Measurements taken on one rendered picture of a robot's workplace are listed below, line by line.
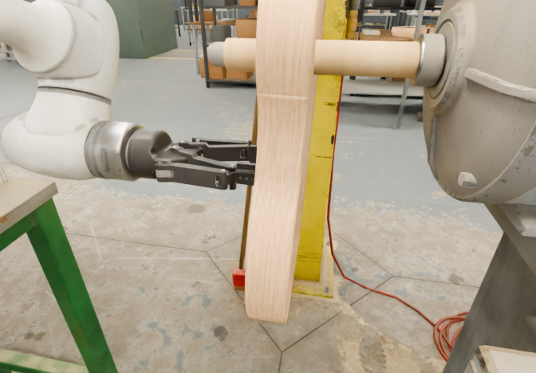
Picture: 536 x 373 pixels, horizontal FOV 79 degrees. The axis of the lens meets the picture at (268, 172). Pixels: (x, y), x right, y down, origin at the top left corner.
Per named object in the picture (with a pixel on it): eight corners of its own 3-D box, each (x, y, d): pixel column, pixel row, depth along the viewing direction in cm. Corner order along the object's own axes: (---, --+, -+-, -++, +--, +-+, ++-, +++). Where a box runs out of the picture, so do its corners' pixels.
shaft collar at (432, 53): (451, 48, 27) (434, 96, 30) (440, 25, 30) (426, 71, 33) (425, 47, 27) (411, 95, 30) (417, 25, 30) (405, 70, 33)
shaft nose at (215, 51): (222, 48, 31) (226, 71, 33) (229, 37, 33) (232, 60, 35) (203, 48, 32) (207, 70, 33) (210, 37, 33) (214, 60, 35)
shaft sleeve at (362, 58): (422, 51, 28) (411, 84, 30) (416, 36, 30) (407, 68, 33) (221, 46, 31) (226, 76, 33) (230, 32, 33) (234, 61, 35)
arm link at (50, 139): (76, 183, 45) (86, 89, 45) (-20, 172, 47) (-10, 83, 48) (122, 182, 56) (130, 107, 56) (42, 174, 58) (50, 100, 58)
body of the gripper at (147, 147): (155, 165, 55) (208, 170, 53) (127, 186, 47) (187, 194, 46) (151, 122, 52) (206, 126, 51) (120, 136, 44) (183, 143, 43)
